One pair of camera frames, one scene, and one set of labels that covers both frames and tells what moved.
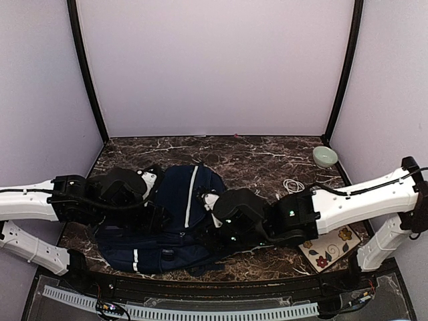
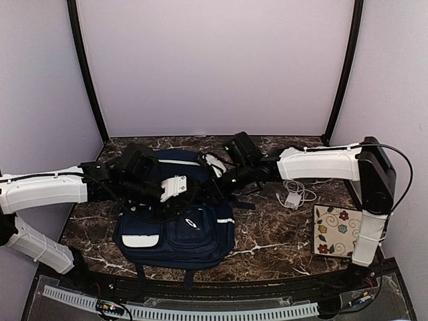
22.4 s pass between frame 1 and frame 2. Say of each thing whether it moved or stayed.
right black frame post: stayed
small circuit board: stayed
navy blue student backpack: moved
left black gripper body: moved
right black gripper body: moved
